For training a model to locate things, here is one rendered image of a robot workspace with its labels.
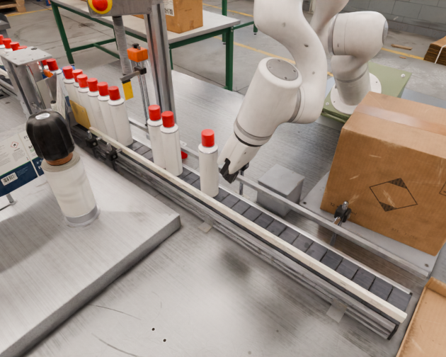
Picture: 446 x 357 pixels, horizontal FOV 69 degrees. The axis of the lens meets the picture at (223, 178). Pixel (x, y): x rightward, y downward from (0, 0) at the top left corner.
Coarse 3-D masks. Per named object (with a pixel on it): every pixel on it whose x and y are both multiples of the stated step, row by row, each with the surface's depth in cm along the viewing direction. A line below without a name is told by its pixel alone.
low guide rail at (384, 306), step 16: (112, 144) 109; (144, 160) 99; (192, 192) 90; (224, 208) 84; (240, 224) 82; (272, 240) 77; (304, 256) 72; (320, 272) 71; (336, 272) 69; (352, 288) 67; (384, 304) 64; (400, 320) 62
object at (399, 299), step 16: (80, 128) 121; (160, 176) 99; (192, 176) 99; (224, 192) 94; (240, 208) 88; (256, 208) 88; (256, 224) 84; (272, 224) 84; (288, 240) 80; (304, 240) 80; (288, 256) 76; (320, 256) 76; (336, 256) 76; (352, 272) 73; (368, 272) 73; (368, 288) 70; (384, 288) 70; (368, 304) 67; (400, 304) 67
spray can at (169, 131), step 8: (168, 112) 88; (168, 120) 87; (160, 128) 90; (168, 128) 88; (176, 128) 89; (168, 136) 89; (176, 136) 90; (168, 144) 91; (176, 144) 92; (168, 152) 93; (176, 152) 93; (168, 160) 94; (176, 160) 95; (168, 168) 97; (176, 168) 97; (176, 176) 98
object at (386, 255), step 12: (132, 120) 109; (192, 156) 95; (240, 180) 86; (264, 192) 82; (288, 204) 78; (312, 216) 75; (336, 228) 72; (360, 240) 70; (372, 252) 69; (384, 252) 67; (396, 264) 66; (408, 264) 65; (420, 276) 64
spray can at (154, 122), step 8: (152, 112) 89; (160, 112) 91; (152, 120) 91; (160, 120) 92; (152, 128) 92; (152, 136) 94; (160, 136) 94; (152, 144) 96; (160, 144) 95; (152, 152) 99; (160, 152) 97; (160, 160) 99
